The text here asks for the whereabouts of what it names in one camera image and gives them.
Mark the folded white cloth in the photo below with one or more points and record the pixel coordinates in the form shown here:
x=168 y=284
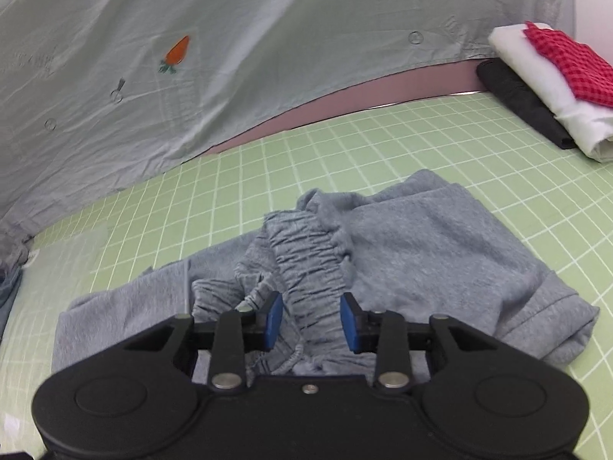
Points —
x=589 y=125

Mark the red checkered folded cloth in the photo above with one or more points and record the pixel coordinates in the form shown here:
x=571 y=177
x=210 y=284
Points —
x=588 y=75

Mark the grey carrot print sheet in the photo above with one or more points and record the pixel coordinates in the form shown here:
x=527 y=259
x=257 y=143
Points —
x=97 y=95

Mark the folded black cloth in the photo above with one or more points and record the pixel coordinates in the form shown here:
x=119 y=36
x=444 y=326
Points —
x=517 y=96

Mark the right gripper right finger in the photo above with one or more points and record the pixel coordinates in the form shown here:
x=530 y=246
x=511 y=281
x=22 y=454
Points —
x=354 y=323

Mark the green grid cutting mat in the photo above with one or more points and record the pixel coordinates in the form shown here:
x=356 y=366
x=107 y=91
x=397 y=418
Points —
x=559 y=203

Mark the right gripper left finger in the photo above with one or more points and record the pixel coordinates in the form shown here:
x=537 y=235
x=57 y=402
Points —
x=268 y=321

